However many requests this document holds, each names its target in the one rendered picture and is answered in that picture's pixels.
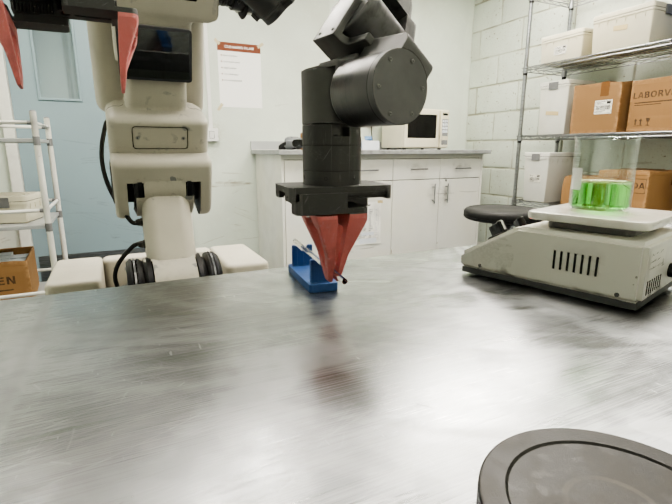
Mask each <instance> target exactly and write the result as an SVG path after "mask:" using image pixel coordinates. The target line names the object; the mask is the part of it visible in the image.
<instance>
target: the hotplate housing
mask: <svg viewBox="0 0 672 504"><path fill-rule="evenodd" d="M461 263H462V264H464V266H462V271H464V272H469V273H473V274H477V275H480V276H486V277H490V278H495V279H499V280H503V281H508V282H512V283H516V284H521V285H525V286H529V287H534V288H538V289H542V290H547V291H551V292H555V293H560V294H564V295H568V296H573V297H577V298H581V299H586V300H590V301H594V302H599V303H603V304H607V305H612V306H614V307H619V308H625V309H629V310H634V311H636V310H637V309H639V308H640V307H642V306H643V305H645V304H646V303H648V302H649V301H651V300H652V299H653V298H655V297H656V296H658V295H659V294H661V293H662V292H664V291H665V290H666V289H668V288H669V287H671V286H672V227H666V226H663V227H661V228H658V229H655V230H653V231H648V232H639V231H630V230H621V229H612V228H604V227H595V226H587V225H578V224H570V223H561V222H553V221H543V222H538V223H534V224H529V225H525V226H520V227H516V228H513V229H511V230H509V231H507V232H504V233H502V234H500V235H498V236H495V237H493V238H491V239H489V240H486V241H484V242H482V243H480V244H477V245H475V246H473V247H471V248H468V249H466V250H464V254H463V255H461Z"/></svg>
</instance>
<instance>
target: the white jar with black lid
mask: <svg viewBox="0 0 672 504"><path fill-rule="evenodd" d="M476 504H672V454H669V453H667V452H665V451H662V450H660V449H657V448H654V447H652V446H649V445H646V444H643V443H640V442H637V441H634V440H631V439H627V438H623V437H620V436H616V435H611V434H607V433H602V432H597V431H590V430H583V429H573V428H545V429H536V430H530V431H526V432H522V433H519V434H516V435H513V436H511V437H509V438H507V439H505V440H503V441H501V442H500V443H499V444H497V445H496V446H495V447H494V448H493V449H492V450H491V451H490V452H489V453H488V454H487V456H486V457H485V459H484V461H483V463H482V465H481V468H480V471H479V477H478V485H477V498H476Z"/></svg>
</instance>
